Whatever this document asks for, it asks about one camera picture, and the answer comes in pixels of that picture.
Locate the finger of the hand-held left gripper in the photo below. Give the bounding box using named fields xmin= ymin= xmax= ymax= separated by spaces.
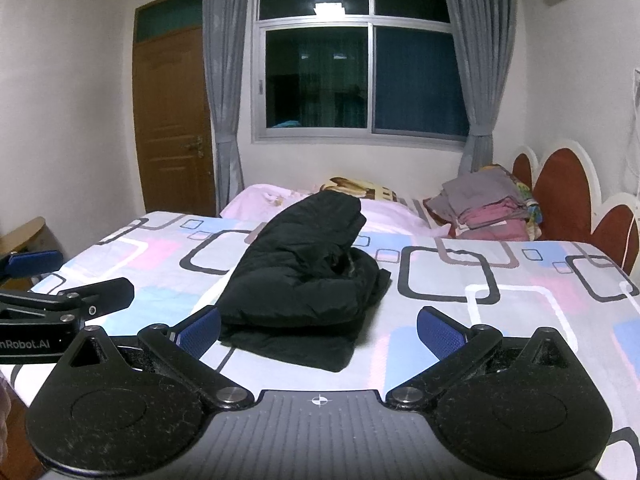
xmin=0 ymin=250 xmax=65 ymax=281
xmin=0 ymin=277 xmax=135 ymax=323

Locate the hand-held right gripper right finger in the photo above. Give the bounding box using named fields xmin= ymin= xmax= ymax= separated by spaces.
xmin=387 ymin=306 xmax=578 ymax=408

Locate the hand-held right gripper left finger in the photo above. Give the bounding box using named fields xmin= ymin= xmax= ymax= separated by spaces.
xmin=62 ymin=306 xmax=255 ymax=411

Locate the black padded coat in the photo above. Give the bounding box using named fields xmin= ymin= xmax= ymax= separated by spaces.
xmin=218 ymin=190 xmax=393 ymax=374

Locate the wooden side furniture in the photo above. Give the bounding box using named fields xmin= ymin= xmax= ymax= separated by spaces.
xmin=0 ymin=216 xmax=49 ymax=262

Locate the bed with patterned sheet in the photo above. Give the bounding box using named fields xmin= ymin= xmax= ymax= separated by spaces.
xmin=0 ymin=182 xmax=640 ymax=471

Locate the pink blanket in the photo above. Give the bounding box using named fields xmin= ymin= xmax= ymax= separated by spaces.
xmin=220 ymin=183 xmax=452 ymax=239

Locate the pink folded cloth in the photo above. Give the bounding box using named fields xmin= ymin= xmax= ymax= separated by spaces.
xmin=456 ymin=199 xmax=539 ymax=242

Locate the grey folded cloth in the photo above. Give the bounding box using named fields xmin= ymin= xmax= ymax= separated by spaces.
xmin=424 ymin=165 xmax=527 ymax=222

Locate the colourful printed cloth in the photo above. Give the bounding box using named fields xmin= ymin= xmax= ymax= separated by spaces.
xmin=515 ymin=181 xmax=544 ymax=241

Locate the yellow printed pillow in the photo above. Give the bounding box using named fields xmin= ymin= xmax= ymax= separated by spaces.
xmin=320 ymin=176 xmax=402 ymax=204

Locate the brown wooden door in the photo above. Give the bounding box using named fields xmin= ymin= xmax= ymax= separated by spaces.
xmin=132 ymin=0 xmax=217 ymax=216

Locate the red and white headboard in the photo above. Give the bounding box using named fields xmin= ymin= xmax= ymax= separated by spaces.
xmin=511 ymin=140 xmax=640 ymax=277

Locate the grey curtain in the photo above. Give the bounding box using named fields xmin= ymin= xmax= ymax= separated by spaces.
xmin=202 ymin=0 xmax=257 ymax=217
xmin=437 ymin=0 xmax=519 ymax=172

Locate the sliding glass window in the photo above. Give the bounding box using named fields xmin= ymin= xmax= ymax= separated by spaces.
xmin=252 ymin=0 xmax=474 ymax=149

